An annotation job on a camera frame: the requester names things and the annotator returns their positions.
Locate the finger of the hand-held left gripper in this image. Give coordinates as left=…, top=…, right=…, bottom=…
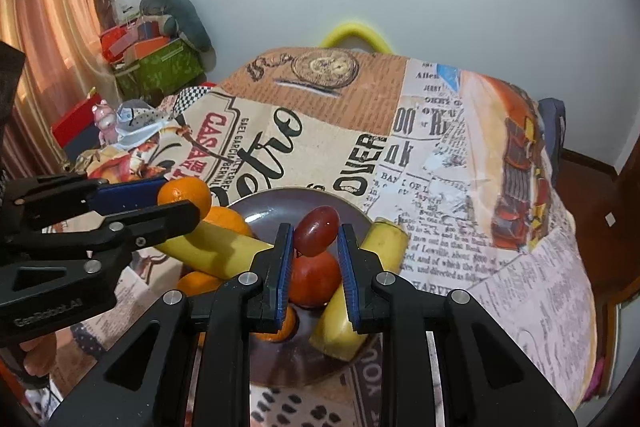
left=0, top=201, right=202, bottom=276
left=0, top=176, right=169, bottom=231

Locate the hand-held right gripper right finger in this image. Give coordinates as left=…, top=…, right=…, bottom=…
left=336, top=223, right=578, bottom=427

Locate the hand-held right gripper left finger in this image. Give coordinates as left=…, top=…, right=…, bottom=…
left=50, top=223, right=296, bottom=427

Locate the red tomato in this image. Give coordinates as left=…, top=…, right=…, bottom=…
left=289, top=251, right=342, bottom=308

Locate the large orange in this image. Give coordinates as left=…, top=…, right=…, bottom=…
left=156, top=177, right=212, bottom=220

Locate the short yellow sugarcane piece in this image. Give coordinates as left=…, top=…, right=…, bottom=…
left=309, top=218, right=408, bottom=362

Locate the red grape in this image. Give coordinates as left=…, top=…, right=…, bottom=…
left=293, top=205, right=340, bottom=256

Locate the small kumquat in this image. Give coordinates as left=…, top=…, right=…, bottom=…
left=252, top=307, right=299, bottom=344

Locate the long green sugarcane piece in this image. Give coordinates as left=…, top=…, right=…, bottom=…
left=154, top=219, right=275, bottom=282

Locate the orange with sticker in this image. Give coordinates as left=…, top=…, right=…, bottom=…
left=202, top=206, right=253, bottom=238

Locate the grey round plate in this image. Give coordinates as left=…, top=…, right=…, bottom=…
left=225, top=187, right=381, bottom=390

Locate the small tangerine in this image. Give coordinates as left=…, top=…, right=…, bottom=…
left=177, top=271, right=226, bottom=298

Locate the person's left hand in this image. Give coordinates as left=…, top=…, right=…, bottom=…
left=20, top=334, right=60, bottom=388

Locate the orange patterned blanket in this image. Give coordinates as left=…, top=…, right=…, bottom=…
left=65, top=142, right=173, bottom=184

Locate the white patterned cloth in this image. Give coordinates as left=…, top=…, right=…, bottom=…
left=117, top=102, right=166, bottom=142

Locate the pink toy figure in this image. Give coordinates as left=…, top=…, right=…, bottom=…
left=92, top=99, right=118, bottom=145

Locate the flat red box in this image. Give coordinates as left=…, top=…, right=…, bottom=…
left=52, top=99, right=108, bottom=148

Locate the black white checkered cloth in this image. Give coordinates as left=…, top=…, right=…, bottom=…
left=167, top=83, right=221, bottom=112

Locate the green storage box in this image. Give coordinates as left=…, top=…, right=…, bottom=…
left=114, top=39, right=205, bottom=108

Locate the newspaper print tablecloth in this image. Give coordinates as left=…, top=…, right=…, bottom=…
left=65, top=47, right=598, bottom=427

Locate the pile of red orange boxes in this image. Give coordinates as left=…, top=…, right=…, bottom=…
left=100, top=23, right=173, bottom=64

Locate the orange pink curtain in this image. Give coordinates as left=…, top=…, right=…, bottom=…
left=0, top=0, right=131, bottom=188

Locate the grey plush pillow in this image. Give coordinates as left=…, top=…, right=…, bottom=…
left=139, top=0, right=213, bottom=52

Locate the blue-grey cloth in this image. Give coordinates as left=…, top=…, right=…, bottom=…
left=537, top=98, right=568, bottom=168

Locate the pink cloth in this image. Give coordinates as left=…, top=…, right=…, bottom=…
left=587, top=357, right=608, bottom=400

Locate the yellow ring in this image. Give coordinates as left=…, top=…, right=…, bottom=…
left=320, top=22, right=393, bottom=54

